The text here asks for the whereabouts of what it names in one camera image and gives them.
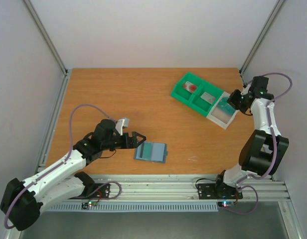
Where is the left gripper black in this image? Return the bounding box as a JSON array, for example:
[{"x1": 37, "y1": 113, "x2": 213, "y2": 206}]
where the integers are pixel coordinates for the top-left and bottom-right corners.
[{"x1": 102, "y1": 132, "x2": 147, "y2": 151}]

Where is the teal card numbered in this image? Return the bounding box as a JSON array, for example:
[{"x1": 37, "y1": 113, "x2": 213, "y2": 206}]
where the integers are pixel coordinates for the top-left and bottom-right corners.
[{"x1": 139, "y1": 142, "x2": 152, "y2": 160}]

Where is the teal card black stripe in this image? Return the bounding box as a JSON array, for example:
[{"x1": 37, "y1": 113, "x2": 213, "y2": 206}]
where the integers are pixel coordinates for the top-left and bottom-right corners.
[{"x1": 218, "y1": 97, "x2": 228, "y2": 109}]

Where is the teal card holder wallet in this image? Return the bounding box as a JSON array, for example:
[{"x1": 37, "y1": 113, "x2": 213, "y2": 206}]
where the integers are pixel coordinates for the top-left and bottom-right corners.
[{"x1": 134, "y1": 142, "x2": 167, "y2": 163}]

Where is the grey card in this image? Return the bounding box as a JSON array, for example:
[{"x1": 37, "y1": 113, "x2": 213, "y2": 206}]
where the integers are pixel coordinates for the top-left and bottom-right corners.
[{"x1": 200, "y1": 92, "x2": 216, "y2": 105}]

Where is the red circle card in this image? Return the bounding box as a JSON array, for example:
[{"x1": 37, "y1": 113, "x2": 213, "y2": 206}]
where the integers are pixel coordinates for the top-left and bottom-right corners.
[{"x1": 183, "y1": 81, "x2": 198, "y2": 94}]

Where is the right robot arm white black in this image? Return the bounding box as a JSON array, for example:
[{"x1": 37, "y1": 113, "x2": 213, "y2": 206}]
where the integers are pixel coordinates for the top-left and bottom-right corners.
[{"x1": 214, "y1": 73, "x2": 289, "y2": 199}]

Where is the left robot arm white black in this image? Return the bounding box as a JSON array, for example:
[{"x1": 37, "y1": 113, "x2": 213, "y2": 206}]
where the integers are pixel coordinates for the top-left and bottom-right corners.
[{"x1": 0, "y1": 118, "x2": 146, "y2": 231}]

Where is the white plastic bin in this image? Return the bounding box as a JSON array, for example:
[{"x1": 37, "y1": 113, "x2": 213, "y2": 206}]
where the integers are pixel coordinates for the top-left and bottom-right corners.
[{"x1": 206, "y1": 92, "x2": 238, "y2": 129}]

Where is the green plastic bin middle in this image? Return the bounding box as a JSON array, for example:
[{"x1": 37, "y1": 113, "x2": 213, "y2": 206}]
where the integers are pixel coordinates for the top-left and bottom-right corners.
[{"x1": 189, "y1": 83, "x2": 224, "y2": 117}]

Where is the green plastic bin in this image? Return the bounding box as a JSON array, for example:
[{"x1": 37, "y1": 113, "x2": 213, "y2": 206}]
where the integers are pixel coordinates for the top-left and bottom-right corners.
[
  {"x1": 170, "y1": 72, "x2": 205, "y2": 105},
  {"x1": 189, "y1": 83, "x2": 224, "y2": 117}
]

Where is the green plastic bin far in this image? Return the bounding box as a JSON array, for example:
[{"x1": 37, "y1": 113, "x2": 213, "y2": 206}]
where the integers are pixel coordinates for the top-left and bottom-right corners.
[{"x1": 170, "y1": 72, "x2": 205, "y2": 105}]

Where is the left small circuit board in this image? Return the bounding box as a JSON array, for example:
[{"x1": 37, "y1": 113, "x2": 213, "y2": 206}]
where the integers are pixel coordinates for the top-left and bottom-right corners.
[{"x1": 81, "y1": 201, "x2": 98, "y2": 210}]

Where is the small circuit board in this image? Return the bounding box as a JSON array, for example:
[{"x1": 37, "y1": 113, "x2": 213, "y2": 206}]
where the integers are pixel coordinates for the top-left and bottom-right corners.
[
  {"x1": 218, "y1": 201, "x2": 237, "y2": 208},
  {"x1": 81, "y1": 201, "x2": 98, "y2": 210}
]

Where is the right small circuit board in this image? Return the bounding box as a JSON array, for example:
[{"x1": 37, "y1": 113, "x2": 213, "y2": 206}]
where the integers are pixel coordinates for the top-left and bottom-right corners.
[{"x1": 218, "y1": 201, "x2": 237, "y2": 208}]

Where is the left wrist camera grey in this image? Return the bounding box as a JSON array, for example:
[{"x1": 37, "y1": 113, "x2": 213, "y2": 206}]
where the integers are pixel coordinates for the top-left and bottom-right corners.
[{"x1": 116, "y1": 118, "x2": 130, "y2": 135}]

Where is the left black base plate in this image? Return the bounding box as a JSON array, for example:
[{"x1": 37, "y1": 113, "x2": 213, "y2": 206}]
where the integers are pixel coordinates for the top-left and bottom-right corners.
[{"x1": 73, "y1": 183, "x2": 110, "y2": 200}]

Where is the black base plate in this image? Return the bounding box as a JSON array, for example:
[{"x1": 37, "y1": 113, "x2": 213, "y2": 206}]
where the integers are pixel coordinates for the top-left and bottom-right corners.
[
  {"x1": 197, "y1": 183, "x2": 243, "y2": 200},
  {"x1": 73, "y1": 183, "x2": 110, "y2": 200}
]

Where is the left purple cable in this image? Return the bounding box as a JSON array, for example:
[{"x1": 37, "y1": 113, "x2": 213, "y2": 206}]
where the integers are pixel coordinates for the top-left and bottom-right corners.
[{"x1": 3, "y1": 104, "x2": 119, "y2": 229}]

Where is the aluminium rail base frame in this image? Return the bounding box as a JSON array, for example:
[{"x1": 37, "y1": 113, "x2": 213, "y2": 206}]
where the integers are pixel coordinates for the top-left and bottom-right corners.
[{"x1": 3, "y1": 69, "x2": 304, "y2": 239}]

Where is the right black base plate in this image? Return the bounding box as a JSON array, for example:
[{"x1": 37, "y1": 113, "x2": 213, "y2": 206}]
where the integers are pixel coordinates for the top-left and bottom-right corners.
[{"x1": 197, "y1": 183, "x2": 243, "y2": 200}]

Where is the right aluminium corner post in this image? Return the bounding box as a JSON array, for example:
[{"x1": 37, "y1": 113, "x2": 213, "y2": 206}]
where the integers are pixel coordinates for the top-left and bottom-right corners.
[{"x1": 239, "y1": 0, "x2": 287, "y2": 78}]

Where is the aluminium corner post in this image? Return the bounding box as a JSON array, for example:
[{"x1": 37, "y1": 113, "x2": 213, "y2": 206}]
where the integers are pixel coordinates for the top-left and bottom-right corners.
[
  {"x1": 239, "y1": 0, "x2": 287, "y2": 78},
  {"x1": 22, "y1": 0, "x2": 68, "y2": 75}
]

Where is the left aluminium corner post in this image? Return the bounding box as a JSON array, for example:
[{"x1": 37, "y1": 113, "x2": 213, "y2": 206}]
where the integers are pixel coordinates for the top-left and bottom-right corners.
[{"x1": 22, "y1": 0, "x2": 68, "y2": 75}]

